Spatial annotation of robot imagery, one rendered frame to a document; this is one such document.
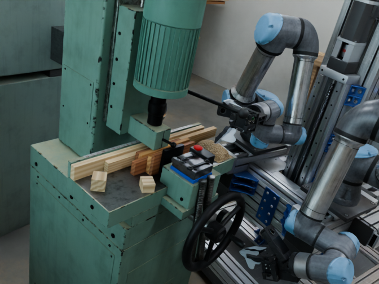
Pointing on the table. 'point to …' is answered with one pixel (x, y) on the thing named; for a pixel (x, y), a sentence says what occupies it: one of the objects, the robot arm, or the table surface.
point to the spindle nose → (156, 111)
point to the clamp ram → (167, 156)
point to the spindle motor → (168, 47)
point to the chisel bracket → (148, 131)
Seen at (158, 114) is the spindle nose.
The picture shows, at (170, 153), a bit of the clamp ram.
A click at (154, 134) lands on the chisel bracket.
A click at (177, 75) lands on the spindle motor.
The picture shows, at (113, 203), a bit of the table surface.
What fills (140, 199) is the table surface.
